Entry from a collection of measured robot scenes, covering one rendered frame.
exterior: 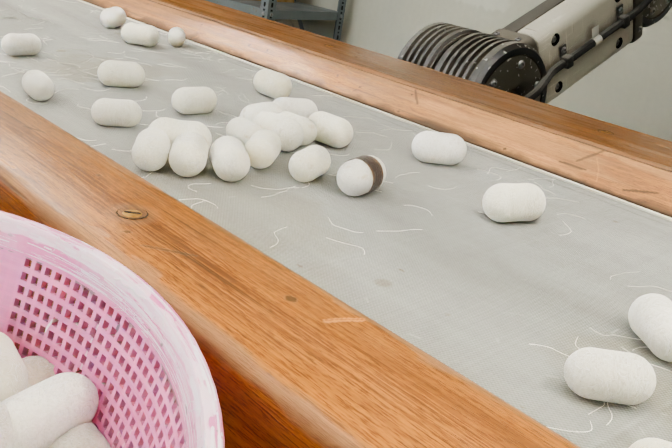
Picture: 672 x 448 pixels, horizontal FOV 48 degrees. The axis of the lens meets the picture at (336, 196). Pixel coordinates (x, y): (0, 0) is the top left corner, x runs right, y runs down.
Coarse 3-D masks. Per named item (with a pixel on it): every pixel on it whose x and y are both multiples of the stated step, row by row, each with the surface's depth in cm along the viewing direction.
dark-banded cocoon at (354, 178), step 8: (352, 160) 42; (360, 160) 42; (344, 168) 41; (352, 168) 41; (360, 168) 41; (368, 168) 41; (384, 168) 43; (344, 176) 41; (352, 176) 41; (360, 176) 41; (368, 176) 41; (384, 176) 43; (344, 184) 41; (352, 184) 41; (360, 184) 41; (368, 184) 41; (344, 192) 42; (352, 192) 41; (360, 192) 41
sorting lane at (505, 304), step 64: (0, 0) 87; (64, 0) 94; (0, 64) 58; (64, 64) 61; (192, 64) 69; (64, 128) 46; (128, 128) 48; (384, 128) 58; (192, 192) 39; (256, 192) 40; (320, 192) 42; (384, 192) 44; (448, 192) 45; (576, 192) 49; (320, 256) 34; (384, 256) 35; (448, 256) 36; (512, 256) 37; (576, 256) 39; (640, 256) 40; (384, 320) 29; (448, 320) 30; (512, 320) 31; (576, 320) 32; (512, 384) 26
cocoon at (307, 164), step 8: (296, 152) 43; (304, 152) 42; (312, 152) 42; (320, 152) 43; (328, 152) 44; (296, 160) 42; (304, 160) 42; (312, 160) 42; (320, 160) 43; (328, 160) 44; (296, 168) 42; (304, 168) 42; (312, 168) 42; (320, 168) 43; (328, 168) 44; (296, 176) 42; (304, 176) 42; (312, 176) 42
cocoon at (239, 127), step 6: (234, 120) 47; (240, 120) 47; (246, 120) 47; (228, 126) 47; (234, 126) 47; (240, 126) 46; (246, 126) 46; (252, 126) 46; (258, 126) 46; (228, 132) 47; (234, 132) 47; (240, 132) 46; (246, 132) 46; (252, 132) 46; (240, 138) 46; (246, 138) 46
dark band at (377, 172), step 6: (360, 156) 42; (366, 156) 42; (366, 162) 42; (372, 162) 42; (378, 162) 42; (372, 168) 42; (378, 168) 42; (372, 174) 41; (378, 174) 42; (378, 180) 42; (372, 186) 42; (378, 186) 43
